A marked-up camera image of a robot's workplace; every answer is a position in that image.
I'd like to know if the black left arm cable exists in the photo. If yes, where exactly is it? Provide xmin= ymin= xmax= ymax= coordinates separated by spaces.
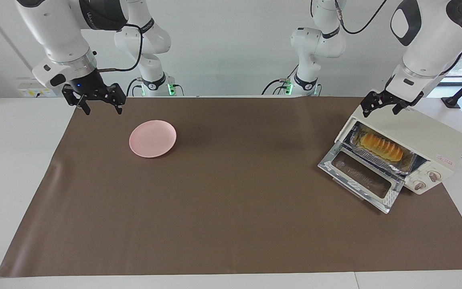
xmin=335 ymin=0 xmax=388 ymax=35

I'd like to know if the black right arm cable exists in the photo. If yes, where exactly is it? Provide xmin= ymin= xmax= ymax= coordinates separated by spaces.
xmin=97 ymin=23 xmax=142 ymax=73

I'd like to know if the sliced yellow bread loaf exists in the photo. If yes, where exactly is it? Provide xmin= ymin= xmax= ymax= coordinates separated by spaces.
xmin=359 ymin=132 xmax=404 ymax=162

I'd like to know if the brown table mat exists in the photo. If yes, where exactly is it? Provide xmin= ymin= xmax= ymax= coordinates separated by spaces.
xmin=0 ymin=96 xmax=462 ymax=278

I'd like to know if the glass oven door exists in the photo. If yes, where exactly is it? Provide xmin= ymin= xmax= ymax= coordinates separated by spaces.
xmin=318 ymin=141 xmax=406 ymax=214

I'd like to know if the pink plate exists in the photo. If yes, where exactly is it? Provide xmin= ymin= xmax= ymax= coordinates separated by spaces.
xmin=129 ymin=120 xmax=177 ymax=159

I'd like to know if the aluminium foil tray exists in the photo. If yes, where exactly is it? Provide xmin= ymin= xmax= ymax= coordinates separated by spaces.
xmin=349 ymin=122 xmax=416 ymax=174

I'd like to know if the black left base cable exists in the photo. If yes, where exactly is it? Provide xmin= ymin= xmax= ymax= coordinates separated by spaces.
xmin=261 ymin=60 xmax=300 ymax=96

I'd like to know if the white toaster oven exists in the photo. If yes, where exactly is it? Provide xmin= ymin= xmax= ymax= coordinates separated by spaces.
xmin=334 ymin=105 xmax=462 ymax=196

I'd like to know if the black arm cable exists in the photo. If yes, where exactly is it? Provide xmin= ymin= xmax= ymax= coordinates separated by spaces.
xmin=335 ymin=0 xmax=388 ymax=35
xmin=97 ymin=23 xmax=142 ymax=73

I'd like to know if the white wall socket box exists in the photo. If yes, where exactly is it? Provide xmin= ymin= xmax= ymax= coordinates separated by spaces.
xmin=16 ymin=77 xmax=60 ymax=98

